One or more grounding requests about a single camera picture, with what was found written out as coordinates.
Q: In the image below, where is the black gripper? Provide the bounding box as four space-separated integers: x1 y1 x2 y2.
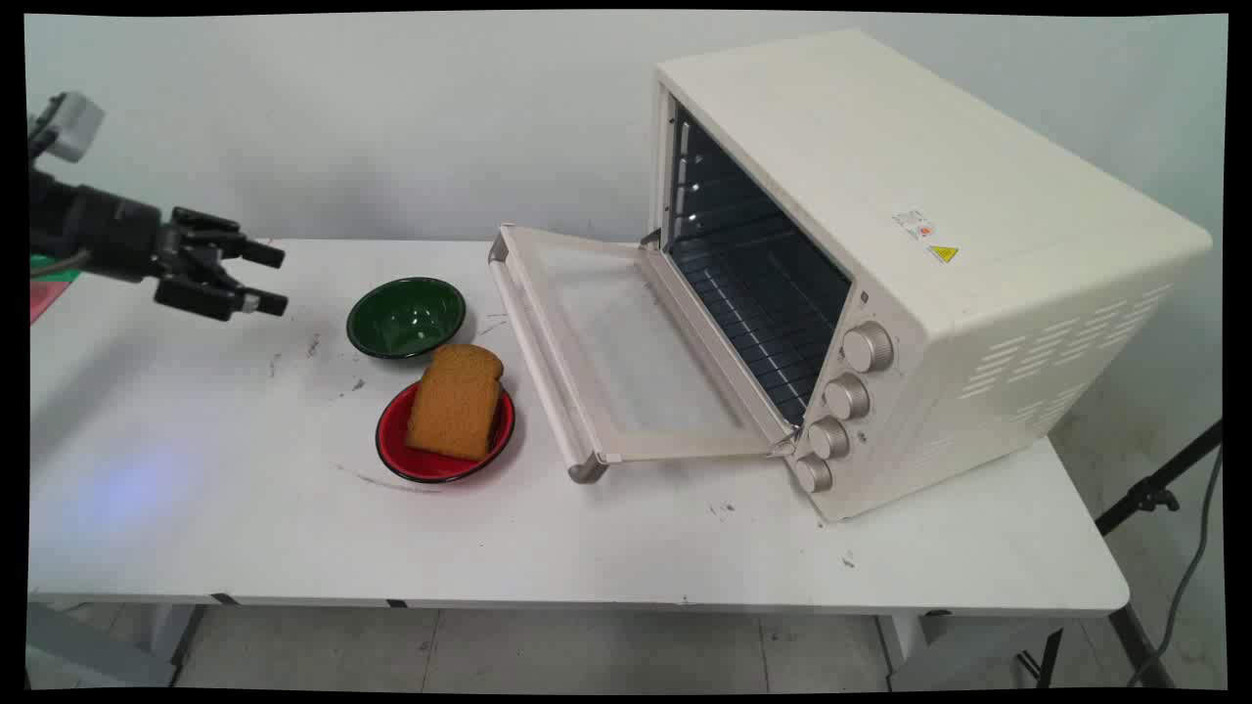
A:
28 169 290 323

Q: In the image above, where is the brown bread slice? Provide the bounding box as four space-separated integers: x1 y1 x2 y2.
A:
405 343 506 462

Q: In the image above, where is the green and red mat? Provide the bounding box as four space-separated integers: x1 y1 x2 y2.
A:
28 254 81 327

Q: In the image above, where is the grey cable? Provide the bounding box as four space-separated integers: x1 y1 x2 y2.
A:
1125 445 1224 689

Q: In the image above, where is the glass oven door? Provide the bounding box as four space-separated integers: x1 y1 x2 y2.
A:
488 224 799 485

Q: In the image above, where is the silver oven knob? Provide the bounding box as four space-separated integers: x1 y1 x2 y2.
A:
806 417 852 462
822 373 872 421
792 453 834 495
841 323 895 374

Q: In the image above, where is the green bowl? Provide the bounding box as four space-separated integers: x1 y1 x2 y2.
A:
346 277 468 361

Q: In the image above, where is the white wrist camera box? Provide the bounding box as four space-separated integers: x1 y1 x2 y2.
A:
28 92 106 164

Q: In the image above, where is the oven wire rack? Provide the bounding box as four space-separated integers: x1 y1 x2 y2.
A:
675 235 850 426

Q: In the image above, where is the red bowl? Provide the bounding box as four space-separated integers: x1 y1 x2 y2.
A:
376 380 516 485

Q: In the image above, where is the cream toaster oven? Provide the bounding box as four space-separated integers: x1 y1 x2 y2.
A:
646 28 1214 523

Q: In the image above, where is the grey table leg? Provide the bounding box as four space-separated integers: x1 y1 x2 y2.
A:
28 601 208 689

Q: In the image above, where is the black tripod stand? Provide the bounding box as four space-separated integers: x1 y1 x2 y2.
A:
1015 420 1224 689

